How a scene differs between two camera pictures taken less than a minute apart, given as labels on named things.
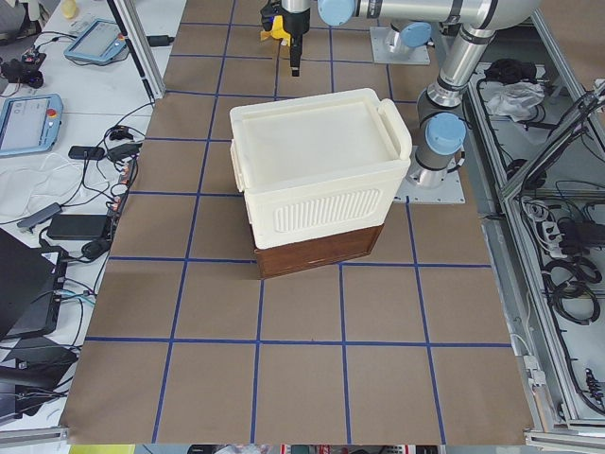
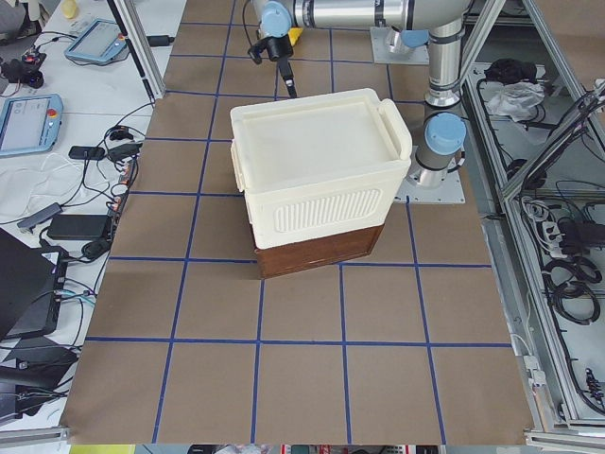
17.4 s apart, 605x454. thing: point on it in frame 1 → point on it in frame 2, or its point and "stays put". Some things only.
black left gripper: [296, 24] → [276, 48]
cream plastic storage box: [319, 165] stays put
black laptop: [31, 288] stays put
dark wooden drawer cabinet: [286, 258] stays put
